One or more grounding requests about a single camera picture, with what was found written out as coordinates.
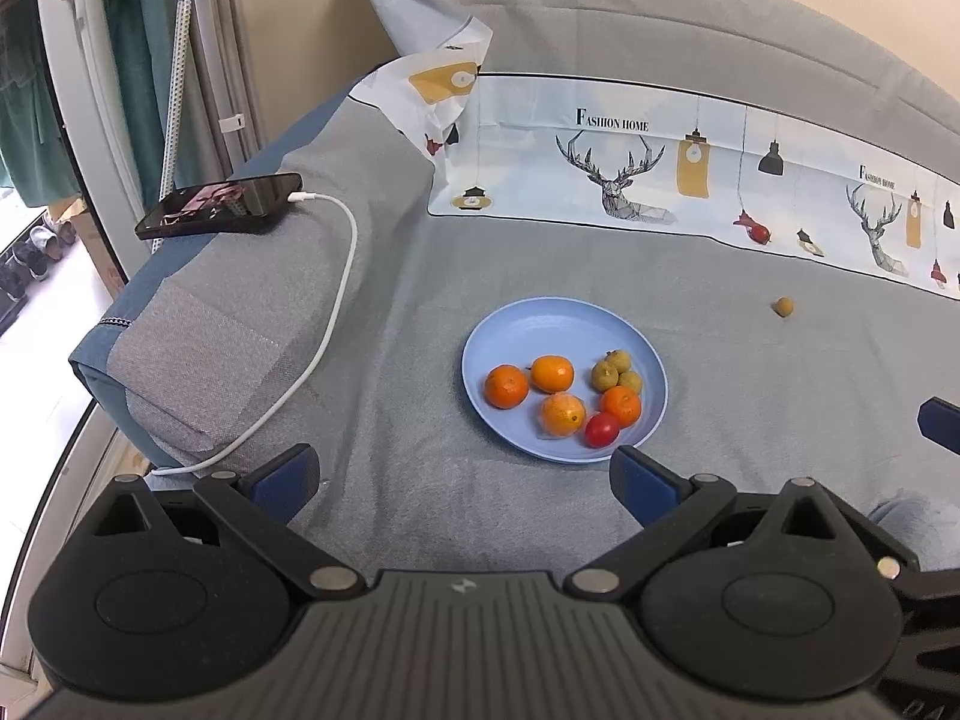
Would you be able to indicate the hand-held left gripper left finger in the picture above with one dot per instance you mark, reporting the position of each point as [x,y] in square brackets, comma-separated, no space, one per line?
[289,481]

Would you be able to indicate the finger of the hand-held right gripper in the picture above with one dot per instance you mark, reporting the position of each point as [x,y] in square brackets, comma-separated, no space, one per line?
[941,424]

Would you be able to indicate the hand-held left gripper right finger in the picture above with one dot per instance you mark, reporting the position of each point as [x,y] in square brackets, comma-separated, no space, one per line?
[645,487]

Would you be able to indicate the red cherry tomato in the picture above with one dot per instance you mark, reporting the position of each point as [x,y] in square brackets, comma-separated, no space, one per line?
[601,429]

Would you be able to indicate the plastic-wrapped mandarin orange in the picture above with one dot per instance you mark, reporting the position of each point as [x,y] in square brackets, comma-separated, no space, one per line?
[563,415]

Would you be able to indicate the blue plate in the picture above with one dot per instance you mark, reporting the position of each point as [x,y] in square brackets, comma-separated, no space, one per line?
[540,330]

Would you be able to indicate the longan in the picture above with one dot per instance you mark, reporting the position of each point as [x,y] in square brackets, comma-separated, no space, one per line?
[784,307]
[631,382]
[605,373]

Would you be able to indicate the grey blue cloth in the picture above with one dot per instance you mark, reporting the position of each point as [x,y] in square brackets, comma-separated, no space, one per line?
[911,529]

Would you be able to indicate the grey bed sheet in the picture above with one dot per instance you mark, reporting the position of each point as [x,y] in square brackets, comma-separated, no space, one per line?
[450,510]

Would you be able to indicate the grey pillow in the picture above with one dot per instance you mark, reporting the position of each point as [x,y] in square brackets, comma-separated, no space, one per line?
[247,292]

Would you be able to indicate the black smartphone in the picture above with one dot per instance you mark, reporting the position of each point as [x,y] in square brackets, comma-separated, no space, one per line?
[225,202]

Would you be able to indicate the cardboard box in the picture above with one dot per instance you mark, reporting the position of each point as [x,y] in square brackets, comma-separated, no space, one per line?
[101,255]

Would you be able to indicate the pair of grey shoes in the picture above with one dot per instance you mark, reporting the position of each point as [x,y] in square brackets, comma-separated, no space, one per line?
[37,244]

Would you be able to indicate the white dotted pole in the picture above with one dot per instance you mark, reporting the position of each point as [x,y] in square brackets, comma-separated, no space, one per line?
[177,90]

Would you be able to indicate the lamp print pillowcase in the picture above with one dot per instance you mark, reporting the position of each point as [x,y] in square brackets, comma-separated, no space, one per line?
[420,82]

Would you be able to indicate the grey quilt with deer print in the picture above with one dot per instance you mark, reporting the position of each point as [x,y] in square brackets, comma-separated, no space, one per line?
[675,52]

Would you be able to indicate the grey curtain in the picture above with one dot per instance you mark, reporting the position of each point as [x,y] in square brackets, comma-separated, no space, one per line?
[217,37]

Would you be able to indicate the teal curtain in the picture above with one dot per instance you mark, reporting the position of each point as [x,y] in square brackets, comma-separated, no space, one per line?
[139,52]

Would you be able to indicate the white door frame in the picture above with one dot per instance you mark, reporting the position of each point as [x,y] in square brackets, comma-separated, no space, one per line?
[82,90]

